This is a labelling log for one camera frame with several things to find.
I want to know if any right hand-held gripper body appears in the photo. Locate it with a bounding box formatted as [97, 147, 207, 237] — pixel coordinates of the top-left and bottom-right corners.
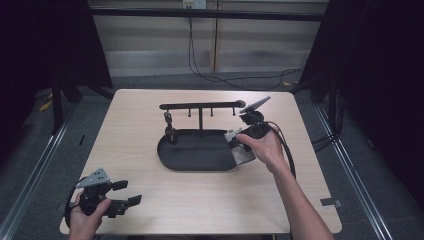
[238, 95, 277, 140]

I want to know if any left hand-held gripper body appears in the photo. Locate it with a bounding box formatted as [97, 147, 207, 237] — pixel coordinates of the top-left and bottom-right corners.
[75, 167, 116, 218]

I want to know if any grey patterned key pouch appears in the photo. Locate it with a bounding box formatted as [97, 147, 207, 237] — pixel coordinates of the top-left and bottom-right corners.
[224, 128, 257, 166]

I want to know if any black key stand with tray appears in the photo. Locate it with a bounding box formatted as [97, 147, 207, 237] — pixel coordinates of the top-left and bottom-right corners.
[156, 99, 247, 172]

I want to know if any black car key with strap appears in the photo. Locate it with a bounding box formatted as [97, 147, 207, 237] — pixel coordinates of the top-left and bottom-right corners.
[162, 111, 178, 145]

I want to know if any person's right hand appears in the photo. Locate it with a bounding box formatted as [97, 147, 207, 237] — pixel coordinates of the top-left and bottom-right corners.
[235, 130, 290, 175]

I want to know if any person's left hand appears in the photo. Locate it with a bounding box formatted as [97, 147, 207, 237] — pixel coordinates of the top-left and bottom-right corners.
[68, 193, 113, 240]

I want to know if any black stand leg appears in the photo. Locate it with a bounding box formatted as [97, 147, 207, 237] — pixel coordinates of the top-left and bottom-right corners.
[50, 76, 65, 135]

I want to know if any yellow tape strip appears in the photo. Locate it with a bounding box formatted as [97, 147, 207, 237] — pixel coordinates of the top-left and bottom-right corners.
[38, 93, 55, 113]

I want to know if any grey tape piece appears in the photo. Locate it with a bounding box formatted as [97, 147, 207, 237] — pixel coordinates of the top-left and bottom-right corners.
[319, 197, 343, 208]

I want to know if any black curtain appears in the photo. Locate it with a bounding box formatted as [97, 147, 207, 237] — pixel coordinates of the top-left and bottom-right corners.
[299, 0, 424, 211]
[0, 0, 114, 168]

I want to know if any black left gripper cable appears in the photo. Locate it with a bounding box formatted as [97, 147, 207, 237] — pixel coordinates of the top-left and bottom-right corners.
[64, 176, 88, 231]

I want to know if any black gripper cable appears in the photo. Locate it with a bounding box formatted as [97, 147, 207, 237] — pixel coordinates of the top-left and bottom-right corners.
[64, 176, 88, 231]
[265, 120, 298, 179]

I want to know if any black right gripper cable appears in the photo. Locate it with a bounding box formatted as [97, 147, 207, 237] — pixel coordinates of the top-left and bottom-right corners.
[265, 120, 298, 179]

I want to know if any metal floor rail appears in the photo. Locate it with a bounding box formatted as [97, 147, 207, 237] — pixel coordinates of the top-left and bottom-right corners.
[0, 113, 76, 240]
[314, 104, 394, 240]

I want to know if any bundle of black cables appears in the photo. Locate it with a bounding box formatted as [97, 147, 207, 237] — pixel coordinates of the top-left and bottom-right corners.
[311, 132, 339, 154]

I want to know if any black cable on floor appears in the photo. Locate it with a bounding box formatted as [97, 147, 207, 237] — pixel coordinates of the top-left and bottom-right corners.
[187, 17, 305, 92]

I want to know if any black horizontal frame bar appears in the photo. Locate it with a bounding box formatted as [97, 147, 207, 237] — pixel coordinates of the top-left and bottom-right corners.
[89, 7, 329, 22]

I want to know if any white wall outlet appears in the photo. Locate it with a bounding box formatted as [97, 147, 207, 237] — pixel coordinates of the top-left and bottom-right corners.
[182, 0, 208, 10]

